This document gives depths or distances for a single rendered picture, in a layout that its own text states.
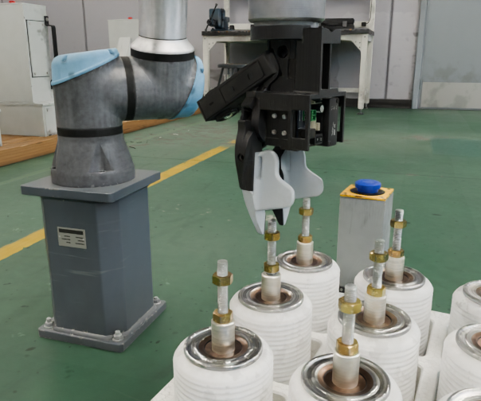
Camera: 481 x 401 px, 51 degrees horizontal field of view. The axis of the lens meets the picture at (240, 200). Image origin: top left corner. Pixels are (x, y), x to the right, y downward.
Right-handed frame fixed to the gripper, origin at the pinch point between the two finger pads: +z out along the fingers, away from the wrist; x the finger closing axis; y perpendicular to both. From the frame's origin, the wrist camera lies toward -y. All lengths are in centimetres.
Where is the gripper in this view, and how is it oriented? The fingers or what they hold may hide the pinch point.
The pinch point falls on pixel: (266, 216)
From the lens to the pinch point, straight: 57.0
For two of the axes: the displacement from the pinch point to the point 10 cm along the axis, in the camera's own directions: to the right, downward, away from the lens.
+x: 6.3, -2.1, 7.5
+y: 7.8, 1.7, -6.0
